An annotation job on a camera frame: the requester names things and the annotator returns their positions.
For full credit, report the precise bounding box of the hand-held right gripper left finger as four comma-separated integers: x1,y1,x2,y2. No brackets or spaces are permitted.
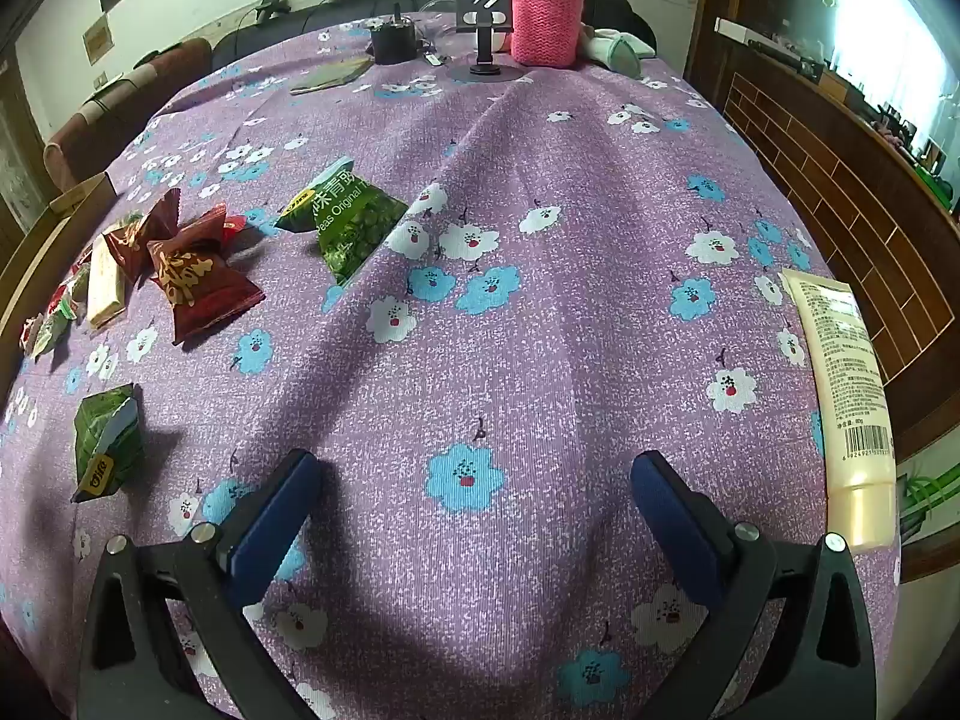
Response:
75,448,323,720

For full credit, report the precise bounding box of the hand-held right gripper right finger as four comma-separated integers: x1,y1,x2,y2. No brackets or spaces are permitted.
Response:
630,450,878,720

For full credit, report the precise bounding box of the small green pea snack packet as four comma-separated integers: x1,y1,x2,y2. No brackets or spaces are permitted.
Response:
71,382,145,503

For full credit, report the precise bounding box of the dark red snack packet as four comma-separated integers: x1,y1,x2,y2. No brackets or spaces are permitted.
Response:
146,204,267,346
101,187,183,284

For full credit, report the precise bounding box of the cream biscuit packet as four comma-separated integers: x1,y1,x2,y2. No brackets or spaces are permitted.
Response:
86,244,132,329

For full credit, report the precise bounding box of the small green white snack packet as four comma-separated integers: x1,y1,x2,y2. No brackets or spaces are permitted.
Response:
30,311,76,359

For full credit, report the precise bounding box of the large green pea snack packet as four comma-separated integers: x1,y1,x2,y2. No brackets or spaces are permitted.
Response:
274,156,410,287

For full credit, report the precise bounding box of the cardboard box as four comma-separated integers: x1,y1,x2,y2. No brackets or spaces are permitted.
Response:
0,172,117,331

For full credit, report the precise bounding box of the cream lotion tube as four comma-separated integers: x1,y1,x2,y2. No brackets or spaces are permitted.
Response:
780,268,899,550

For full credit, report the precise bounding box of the wooden brick-pattern cabinet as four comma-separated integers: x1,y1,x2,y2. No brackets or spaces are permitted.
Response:
686,0,960,586

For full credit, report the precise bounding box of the thin notebook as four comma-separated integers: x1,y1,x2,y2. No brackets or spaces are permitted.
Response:
290,56,374,96

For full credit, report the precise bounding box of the brown armchair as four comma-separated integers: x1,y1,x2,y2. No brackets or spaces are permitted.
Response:
41,37,215,192

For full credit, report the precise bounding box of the mint green pouch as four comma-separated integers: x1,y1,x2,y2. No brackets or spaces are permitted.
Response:
585,28,644,76

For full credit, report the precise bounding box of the black cup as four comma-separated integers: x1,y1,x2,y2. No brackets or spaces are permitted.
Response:
370,19,421,66

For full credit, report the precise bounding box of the white box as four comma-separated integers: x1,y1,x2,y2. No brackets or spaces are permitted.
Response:
714,17,766,46

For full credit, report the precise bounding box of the black leather sofa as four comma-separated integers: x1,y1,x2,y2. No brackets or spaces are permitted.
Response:
212,0,657,72

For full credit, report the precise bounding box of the pink bottle with knitted sleeve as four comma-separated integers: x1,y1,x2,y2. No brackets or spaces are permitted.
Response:
510,0,586,67

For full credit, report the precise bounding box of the green leaf wall sticker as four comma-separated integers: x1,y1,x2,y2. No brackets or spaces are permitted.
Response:
896,457,960,541

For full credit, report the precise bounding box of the tan wall plaque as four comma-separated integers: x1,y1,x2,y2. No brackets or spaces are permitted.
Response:
82,19,113,65

